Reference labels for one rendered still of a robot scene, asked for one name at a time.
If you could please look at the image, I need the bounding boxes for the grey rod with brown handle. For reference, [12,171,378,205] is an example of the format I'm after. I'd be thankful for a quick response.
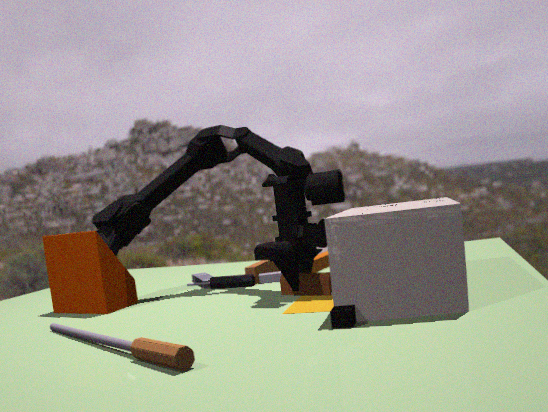
[49,323,195,371]

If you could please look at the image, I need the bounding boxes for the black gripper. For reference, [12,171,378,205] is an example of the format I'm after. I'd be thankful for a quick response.
[254,206,323,291]

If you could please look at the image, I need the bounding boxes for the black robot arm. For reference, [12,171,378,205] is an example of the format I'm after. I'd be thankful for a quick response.
[92,125,345,257]

